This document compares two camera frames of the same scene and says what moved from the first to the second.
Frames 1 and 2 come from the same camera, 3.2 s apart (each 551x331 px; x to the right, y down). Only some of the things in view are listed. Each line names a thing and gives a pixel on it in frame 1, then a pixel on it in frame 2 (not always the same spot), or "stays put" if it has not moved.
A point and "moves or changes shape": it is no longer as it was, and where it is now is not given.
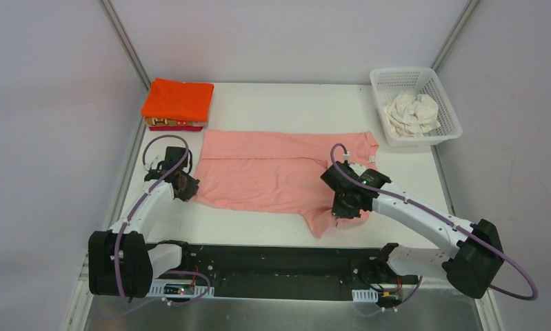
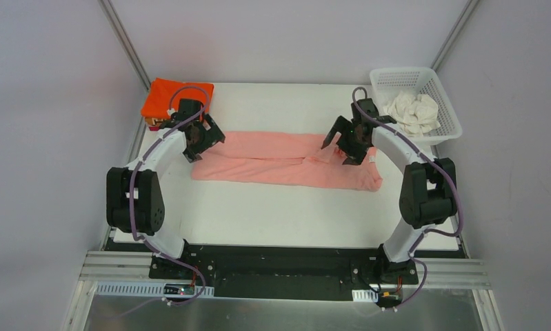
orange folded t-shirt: x=179 y=101 stays put
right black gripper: x=347 y=208 → x=343 y=142
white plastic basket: x=387 y=83 stays put
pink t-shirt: x=279 y=172 moves or changes shape
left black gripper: x=186 y=188 → x=205 y=136
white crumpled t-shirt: x=409 y=116 stays put
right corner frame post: x=464 y=18 stays put
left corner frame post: x=125 y=41 stays put
